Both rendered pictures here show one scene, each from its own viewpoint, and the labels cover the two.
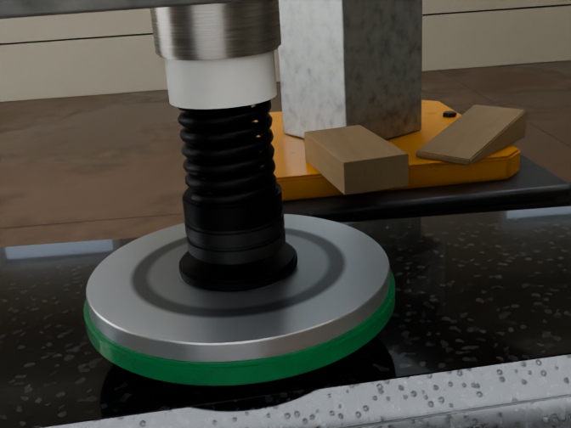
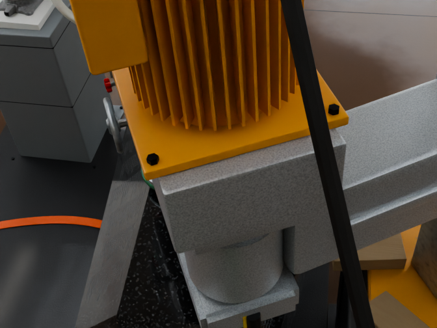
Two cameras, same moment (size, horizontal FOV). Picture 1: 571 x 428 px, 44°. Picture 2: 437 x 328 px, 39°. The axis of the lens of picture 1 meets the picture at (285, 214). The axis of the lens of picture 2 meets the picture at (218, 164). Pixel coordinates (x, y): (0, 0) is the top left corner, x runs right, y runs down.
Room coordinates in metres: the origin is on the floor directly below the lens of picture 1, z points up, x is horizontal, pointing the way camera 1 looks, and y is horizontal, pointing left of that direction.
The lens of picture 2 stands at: (1.02, -1.19, 2.31)
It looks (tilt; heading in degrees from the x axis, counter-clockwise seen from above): 47 degrees down; 109
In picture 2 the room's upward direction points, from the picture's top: 6 degrees counter-clockwise
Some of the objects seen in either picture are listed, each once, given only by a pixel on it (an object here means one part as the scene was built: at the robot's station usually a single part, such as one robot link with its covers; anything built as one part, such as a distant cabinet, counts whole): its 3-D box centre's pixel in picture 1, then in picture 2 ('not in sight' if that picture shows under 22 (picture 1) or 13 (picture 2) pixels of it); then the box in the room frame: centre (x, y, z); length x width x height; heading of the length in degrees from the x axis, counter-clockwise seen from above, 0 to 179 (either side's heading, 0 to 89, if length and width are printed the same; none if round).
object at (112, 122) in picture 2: not in sight; (126, 122); (0.42, -0.13, 1.23); 0.15 x 0.10 x 0.15; 122
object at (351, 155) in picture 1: (353, 157); (367, 250); (1.07, -0.11, 0.81); 0.20 x 0.10 x 0.05; 14
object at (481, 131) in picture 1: (472, 132); (398, 323); (1.17, -0.33, 0.80); 0.20 x 0.10 x 0.05; 137
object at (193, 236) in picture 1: (234, 222); not in sight; (0.46, 0.04, 0.94); 0.07 x 0.07 x 0.01
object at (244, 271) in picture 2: not in sight; (232, 233); (0.81, -0.53, 1.37); 0.19 x 0.19 x 0.20
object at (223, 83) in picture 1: (220, 70); not in sight; (0.46, 0.04, 1.05); 0.07 x 0.07 x 0.04
